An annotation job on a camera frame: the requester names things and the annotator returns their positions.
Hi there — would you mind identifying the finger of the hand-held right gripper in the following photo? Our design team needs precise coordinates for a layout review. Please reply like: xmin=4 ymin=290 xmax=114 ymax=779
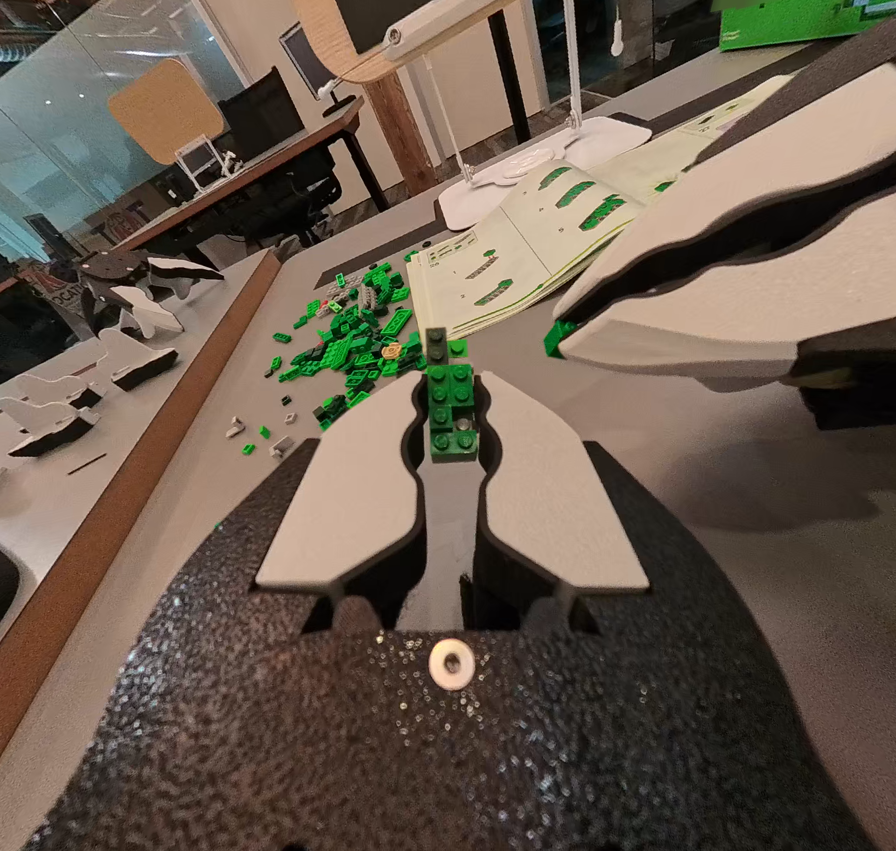
xmin=553 ymin=62 xmax=896 ymax=323
xmin=560 ymin=193 xmax=896 ymax=383

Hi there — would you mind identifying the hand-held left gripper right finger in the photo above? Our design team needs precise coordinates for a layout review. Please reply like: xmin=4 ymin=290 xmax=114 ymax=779
xmin=470 ymin=371 xmax=652 ymax=631

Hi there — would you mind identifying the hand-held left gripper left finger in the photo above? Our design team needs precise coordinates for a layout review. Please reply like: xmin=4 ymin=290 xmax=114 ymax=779
xmin=254 ymin=371 xmax=429 ymax=631

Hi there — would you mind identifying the green brick assembly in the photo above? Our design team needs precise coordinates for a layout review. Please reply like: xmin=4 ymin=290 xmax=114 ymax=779
xmin=419 ymin=326 xmax=484 ymax=464

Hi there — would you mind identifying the small green brick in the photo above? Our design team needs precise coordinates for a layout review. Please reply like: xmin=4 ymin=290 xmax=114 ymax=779
xmin=544 ymin=318 xmax=584 ymax=361

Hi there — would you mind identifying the grey desk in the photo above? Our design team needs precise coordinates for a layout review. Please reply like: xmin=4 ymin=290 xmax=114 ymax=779
xmin=0 ymin=39 xmax=896 ymax=851

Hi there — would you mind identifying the white desk lamp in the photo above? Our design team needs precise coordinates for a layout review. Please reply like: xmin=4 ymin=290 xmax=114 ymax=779
xmin=381 ymin=0 xmax=654 ymax=233

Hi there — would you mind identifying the green cardboard box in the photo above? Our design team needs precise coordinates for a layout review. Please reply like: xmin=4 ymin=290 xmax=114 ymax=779
xmin=710 ymin=0 xmax=896 ymax=53

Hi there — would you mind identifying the pile of green bricks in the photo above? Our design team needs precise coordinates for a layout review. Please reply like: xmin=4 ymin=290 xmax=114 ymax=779
xmin=241 ymin=263 xmax=471 ymax=456

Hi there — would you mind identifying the open instruction booklet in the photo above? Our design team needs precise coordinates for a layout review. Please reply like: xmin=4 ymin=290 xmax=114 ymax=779
xmin=406 ymin=74 xmax=799 ymax=340

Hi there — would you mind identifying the loose grey finger part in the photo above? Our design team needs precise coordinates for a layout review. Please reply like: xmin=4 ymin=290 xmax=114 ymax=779
xmin=97 ymin=325 xmax=180 ymax=392
xmin=0 ymin=398 xmax=100 ymax=458
xmin=13 ymin=373 xmax=107 ymax=412

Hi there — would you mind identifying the grey table with wooden edge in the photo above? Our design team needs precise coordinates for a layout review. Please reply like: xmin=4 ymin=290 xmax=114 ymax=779
xmin=0 ymin=249 xmax=282 ymax=755

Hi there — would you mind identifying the black office chair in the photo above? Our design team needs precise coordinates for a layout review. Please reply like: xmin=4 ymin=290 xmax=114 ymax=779
xmin=230 ymin=147 xmax=345 ymax=247

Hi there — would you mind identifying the unmounted gripper assembly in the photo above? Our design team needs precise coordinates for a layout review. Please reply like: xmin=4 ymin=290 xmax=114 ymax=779
xmin=73 ymin=248 xmax=225 ymax=342

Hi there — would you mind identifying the wooden table with black legs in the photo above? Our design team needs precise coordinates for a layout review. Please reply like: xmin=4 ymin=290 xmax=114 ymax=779
xmin=111 ymin=95 xmax=393 ymax=251

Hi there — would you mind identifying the black monitor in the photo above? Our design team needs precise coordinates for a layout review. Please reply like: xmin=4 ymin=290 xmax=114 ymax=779
xmin=216 ymin=66 xmax=307 ymax=160

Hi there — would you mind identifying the silver framed monitor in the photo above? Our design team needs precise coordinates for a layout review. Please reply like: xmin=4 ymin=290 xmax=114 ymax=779
xmin=279 ymin=21 xmax=355 ymax=119

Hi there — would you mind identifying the wooden post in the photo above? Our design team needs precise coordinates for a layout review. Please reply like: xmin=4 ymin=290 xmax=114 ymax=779
xmin=363 ymin=73 xmax=440 ymax=198

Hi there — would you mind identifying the tan rounded wall panel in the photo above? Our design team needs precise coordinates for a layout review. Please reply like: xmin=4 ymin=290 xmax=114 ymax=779
xmin=107 ymin=58 xmax=225 ymax=167

